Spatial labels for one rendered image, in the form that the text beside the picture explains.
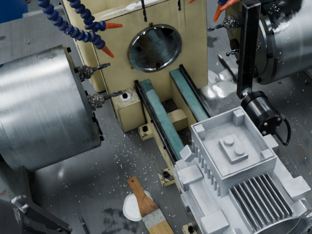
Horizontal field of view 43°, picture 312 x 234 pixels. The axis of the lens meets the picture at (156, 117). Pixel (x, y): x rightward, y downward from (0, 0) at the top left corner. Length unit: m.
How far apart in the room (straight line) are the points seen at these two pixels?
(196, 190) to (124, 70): 0.45
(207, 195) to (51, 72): 0.39
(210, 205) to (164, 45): 0.48
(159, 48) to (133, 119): 0.21
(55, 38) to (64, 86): 0.72
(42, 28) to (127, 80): 0.59
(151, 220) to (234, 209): 0.34
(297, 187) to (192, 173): 0.18
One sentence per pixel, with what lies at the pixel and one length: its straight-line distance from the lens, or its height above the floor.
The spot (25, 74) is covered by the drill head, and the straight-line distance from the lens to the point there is 0.85.
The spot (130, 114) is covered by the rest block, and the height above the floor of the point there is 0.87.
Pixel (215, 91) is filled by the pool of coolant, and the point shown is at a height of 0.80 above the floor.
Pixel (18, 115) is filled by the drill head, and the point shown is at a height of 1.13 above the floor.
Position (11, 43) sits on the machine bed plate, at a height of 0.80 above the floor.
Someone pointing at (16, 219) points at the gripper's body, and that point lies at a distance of 0.47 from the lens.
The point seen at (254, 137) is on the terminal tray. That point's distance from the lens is 0.72.
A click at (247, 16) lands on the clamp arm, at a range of 0.77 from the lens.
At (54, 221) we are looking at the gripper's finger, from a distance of 0.57.
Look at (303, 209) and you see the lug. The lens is 0.69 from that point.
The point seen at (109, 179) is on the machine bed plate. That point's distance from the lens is 1.07.
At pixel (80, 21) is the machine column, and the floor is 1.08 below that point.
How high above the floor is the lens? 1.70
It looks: 51 degrees down
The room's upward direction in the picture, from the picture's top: 11 degrees counter-clockwise
